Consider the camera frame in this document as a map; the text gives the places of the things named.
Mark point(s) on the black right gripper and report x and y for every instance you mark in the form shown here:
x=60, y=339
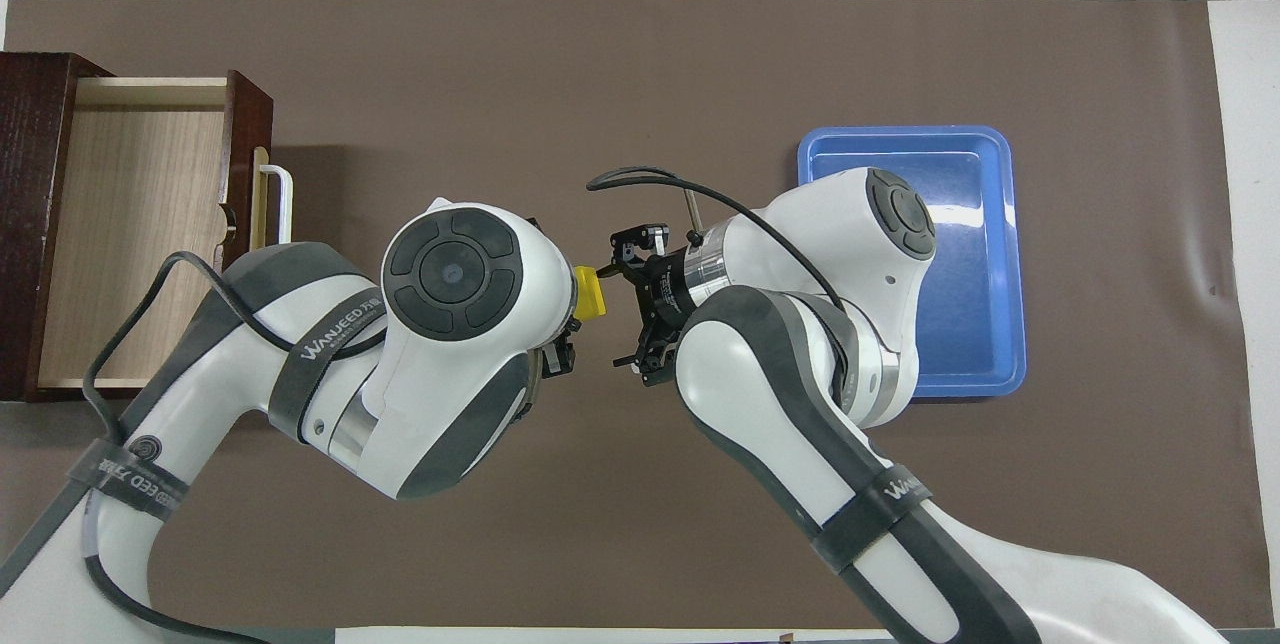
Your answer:
x=665, y=294

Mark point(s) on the yellow cube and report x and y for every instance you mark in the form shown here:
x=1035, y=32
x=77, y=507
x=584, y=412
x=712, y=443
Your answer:
x=592, y=291

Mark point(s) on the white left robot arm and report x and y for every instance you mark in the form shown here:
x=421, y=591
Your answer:
x=450, y=374

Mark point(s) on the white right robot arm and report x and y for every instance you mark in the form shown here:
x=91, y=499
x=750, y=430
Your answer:
x=760, y=394

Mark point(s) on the brown table mat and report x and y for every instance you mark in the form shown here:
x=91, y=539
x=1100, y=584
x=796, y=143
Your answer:
x=560, y=524

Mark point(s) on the blue plastic tray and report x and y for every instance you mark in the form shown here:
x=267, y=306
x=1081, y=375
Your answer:
x=980, y=324

